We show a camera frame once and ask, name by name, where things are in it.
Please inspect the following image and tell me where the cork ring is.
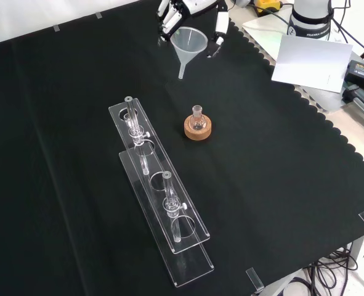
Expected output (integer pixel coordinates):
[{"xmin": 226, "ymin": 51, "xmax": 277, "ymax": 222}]
[{"xmin": 184, "ymin": 115, "xmax": 214, "ymax": 142}]

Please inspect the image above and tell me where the black cable bundle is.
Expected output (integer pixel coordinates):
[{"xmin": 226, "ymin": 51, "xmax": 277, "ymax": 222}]
[{"xmin": 303, "ymin": 242, "xmax": 364, "ymax": 296}]

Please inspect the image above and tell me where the pale board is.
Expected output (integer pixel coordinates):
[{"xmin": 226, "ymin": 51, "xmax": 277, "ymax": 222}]
[{"xmin": 270, "ymin": 34, "xmax": 354, "ymax": 94}]

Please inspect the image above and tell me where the black cloth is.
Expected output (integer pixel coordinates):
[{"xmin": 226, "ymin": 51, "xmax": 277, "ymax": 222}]
[{"xmin": 0, "ymin": 0, "xmax": 364, "ymax": 296}]

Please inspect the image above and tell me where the clear plastic funnel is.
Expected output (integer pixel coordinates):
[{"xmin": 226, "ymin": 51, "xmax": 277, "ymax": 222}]
[{"xmin": 169, "ymin": 26, "xmax": 209, "ymax": 81}]

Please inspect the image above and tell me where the pale flat sheet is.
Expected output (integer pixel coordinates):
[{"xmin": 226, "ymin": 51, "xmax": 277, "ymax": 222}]
[{"xmin": 241, "ymin": 12, "xmax": 295, "ymax": 67}]

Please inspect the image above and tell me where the yellow stop button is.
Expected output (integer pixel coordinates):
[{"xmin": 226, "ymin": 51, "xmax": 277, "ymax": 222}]
[{"xmin": 254, "ymin": 0, "xmax": 283, "ymax": 15}]

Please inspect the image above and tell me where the small glass round-bottom flask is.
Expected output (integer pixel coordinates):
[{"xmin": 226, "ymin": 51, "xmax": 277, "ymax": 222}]
[{"xmin": 190, "ymin": 105, "xmax": 205, "ymax": 131}]

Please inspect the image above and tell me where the clear acrylic funnel stand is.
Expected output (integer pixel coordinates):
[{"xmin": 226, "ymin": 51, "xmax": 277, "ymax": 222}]
[{"xmin": 108, "ymin": 96, "xmax": 215, "ymax": 289}]

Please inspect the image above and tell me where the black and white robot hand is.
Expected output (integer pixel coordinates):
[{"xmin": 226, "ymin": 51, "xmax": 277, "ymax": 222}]
[{"xmin": 156, "ymin": 0, "xmax": 231, "ymax": 60}]

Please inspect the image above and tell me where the grey plug connector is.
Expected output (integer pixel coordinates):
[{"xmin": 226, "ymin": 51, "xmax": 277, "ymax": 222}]
[{"xmin": 342, "ymin": 88, "xmax": 364, "ymax": 120}]

